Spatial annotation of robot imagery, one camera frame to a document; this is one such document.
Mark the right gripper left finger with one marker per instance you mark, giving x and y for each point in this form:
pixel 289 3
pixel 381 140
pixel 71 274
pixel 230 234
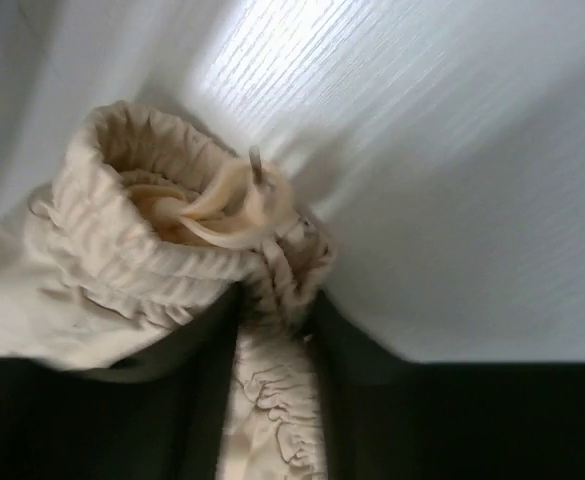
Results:
pixel 156 414

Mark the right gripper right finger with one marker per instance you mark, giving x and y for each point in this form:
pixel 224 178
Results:
pixel 388 418

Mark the beige trousers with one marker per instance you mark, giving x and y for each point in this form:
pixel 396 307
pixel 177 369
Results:
pixel 148 222

